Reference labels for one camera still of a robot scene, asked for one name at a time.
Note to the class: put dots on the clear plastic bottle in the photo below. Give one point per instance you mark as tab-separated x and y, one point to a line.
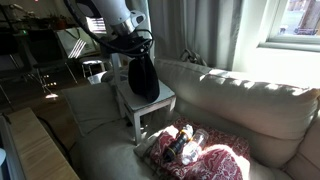
195	146

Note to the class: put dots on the small white wooden chair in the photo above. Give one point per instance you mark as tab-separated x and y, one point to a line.
140	103

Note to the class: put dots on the aluminium rail frame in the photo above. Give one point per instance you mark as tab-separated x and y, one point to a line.
6	156

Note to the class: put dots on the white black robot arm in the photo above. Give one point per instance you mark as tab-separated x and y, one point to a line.
113	13

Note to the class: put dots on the large cream back cushion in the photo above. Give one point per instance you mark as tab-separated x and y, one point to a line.
250	106

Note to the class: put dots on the red white patterned cloth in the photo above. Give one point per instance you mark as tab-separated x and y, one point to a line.
216	160

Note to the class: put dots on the black hat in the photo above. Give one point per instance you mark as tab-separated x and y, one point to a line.
143	80

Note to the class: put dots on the white sheer curtain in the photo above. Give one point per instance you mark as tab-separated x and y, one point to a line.
196	30

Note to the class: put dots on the white window frame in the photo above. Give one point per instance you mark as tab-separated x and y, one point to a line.
293	40

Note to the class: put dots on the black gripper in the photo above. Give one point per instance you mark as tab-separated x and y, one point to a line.
133	45

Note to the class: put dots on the black orange bottle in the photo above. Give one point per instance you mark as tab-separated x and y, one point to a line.
178	143

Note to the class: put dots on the white lamp shade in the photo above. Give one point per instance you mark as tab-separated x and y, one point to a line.
2	156

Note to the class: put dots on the grey bag behind sofa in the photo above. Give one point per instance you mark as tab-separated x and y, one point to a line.
193	57

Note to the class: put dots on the black office chair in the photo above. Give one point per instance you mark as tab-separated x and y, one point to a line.
33	50

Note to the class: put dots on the cream fabric sofa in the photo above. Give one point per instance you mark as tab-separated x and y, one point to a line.
110	153

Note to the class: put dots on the light wooden table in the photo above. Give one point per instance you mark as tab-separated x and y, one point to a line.
36	146

